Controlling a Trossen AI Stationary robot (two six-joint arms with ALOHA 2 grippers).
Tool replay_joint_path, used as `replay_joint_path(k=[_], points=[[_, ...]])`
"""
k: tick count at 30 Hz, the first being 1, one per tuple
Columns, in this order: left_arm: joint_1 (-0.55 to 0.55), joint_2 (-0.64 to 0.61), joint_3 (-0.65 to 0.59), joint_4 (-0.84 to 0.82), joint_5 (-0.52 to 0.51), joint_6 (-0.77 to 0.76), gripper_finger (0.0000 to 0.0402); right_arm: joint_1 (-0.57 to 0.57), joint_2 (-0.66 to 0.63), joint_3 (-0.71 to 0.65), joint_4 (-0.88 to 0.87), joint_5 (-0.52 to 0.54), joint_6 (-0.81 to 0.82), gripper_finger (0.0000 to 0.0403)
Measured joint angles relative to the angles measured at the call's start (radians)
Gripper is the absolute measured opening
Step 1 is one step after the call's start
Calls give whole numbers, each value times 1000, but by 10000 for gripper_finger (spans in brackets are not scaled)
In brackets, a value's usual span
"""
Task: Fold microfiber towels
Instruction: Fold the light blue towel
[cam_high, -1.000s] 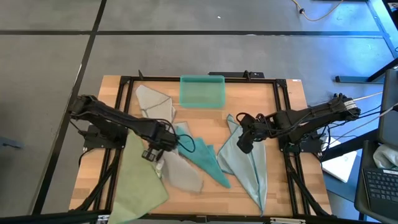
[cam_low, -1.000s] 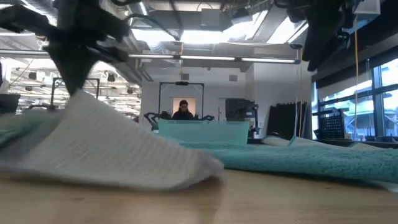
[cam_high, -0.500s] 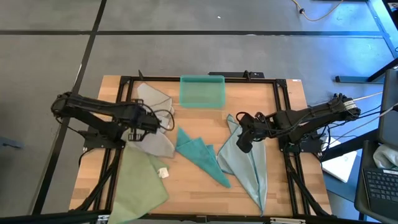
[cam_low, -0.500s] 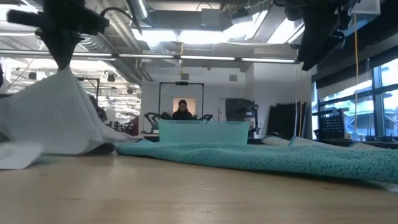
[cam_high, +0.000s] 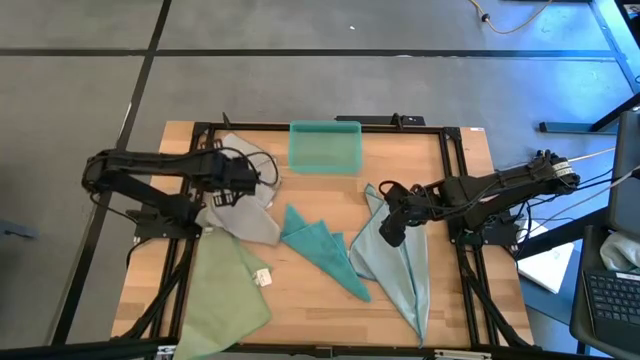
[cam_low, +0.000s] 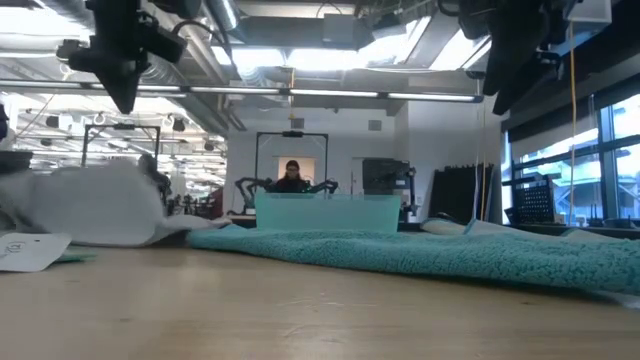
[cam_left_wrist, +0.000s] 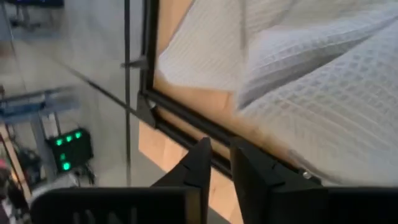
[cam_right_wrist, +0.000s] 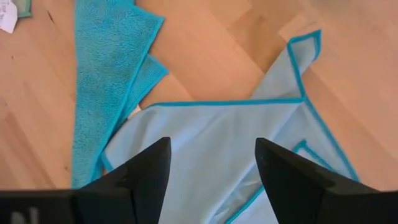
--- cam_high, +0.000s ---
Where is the light blue microfiber towel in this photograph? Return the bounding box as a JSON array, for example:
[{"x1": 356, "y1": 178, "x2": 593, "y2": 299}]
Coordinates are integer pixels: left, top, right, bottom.
[{"x1": 348, "y1": 183, "x2": 431, "y2": 349}]

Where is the dark grey monitor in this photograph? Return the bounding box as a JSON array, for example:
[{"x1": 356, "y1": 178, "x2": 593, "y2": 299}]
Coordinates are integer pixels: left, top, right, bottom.
[{"x1": 607, "y1": 109, "x2": 640, "y2": 236}]

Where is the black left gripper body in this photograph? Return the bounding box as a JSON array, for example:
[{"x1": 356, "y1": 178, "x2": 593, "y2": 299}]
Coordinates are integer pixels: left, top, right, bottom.
[{"x1": 207, "y1": 149, "x2": 241, "y2": 195}]

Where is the teal microfiber towel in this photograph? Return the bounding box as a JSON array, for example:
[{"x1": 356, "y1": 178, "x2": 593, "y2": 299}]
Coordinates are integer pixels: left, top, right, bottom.
[{"x1": 279, "y1": 203, "x2": 373, "y2": 304}]

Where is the black desk frame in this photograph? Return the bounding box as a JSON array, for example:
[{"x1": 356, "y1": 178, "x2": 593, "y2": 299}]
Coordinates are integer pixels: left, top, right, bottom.
[{"x1": 538, "y1": 0, "x2": 640, "y2": 135}]

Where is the dark grey floor object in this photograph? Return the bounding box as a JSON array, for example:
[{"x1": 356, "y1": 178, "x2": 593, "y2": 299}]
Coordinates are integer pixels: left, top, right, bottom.
[{"x1": 0, "y1": 218, "x2": 40, "y2": 240}]

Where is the yellow floor cable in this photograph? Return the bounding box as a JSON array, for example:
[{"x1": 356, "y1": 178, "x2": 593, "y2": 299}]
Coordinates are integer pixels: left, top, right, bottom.
[{"x1": 468, "y1": 0, "x2": 554, "y2": 36}]

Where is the white crumpled cloth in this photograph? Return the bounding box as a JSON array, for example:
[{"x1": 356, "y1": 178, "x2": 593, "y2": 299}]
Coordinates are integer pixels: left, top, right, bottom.
[{"x1": 599, "y1": 232, "x2": 640, "y2": 275}]

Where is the green microfiber towel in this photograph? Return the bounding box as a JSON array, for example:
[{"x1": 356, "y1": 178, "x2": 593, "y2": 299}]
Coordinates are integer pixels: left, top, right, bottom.
[{"x1": 172, "y1": 227, "x2": 274, "y2": 360}]

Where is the white flat box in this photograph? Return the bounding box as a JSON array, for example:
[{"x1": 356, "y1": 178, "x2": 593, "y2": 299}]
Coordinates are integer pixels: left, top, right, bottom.
[{"x1": 516, "y1": 219, "x2": 576, "y2": 295}]

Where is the white cable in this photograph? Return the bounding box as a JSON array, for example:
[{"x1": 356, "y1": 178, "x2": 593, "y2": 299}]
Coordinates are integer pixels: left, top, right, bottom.
[
  {"x1": 544, "y1": 169, "x2": 640, "y2": 221},
  {"x1": 568, "y1": 147, "x2": 616, "y2": 164}
]

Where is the black laptop keyboard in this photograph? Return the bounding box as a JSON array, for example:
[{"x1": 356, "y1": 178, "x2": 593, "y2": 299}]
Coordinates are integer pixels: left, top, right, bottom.
[{"x1": 582, "y1": 269, "x2": 640, "y2": 354}]

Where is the teal translucent plastic bin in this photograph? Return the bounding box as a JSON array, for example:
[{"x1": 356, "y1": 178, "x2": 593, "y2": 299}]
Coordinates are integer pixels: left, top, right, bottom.
[{"x1": 288, "y1": 119, "x2": 364, "y2": 176}]

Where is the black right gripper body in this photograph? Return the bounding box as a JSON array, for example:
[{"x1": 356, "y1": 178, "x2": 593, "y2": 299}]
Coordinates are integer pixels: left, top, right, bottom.
[{"x1": 382, "y1": 182, "x2": 426, "y2": 226}]

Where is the dark grey side table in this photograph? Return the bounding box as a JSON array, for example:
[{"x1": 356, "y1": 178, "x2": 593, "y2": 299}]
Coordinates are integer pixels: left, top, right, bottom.
[{"x1": 568, "y1": 224, "x2": 640, "y2": 360}]

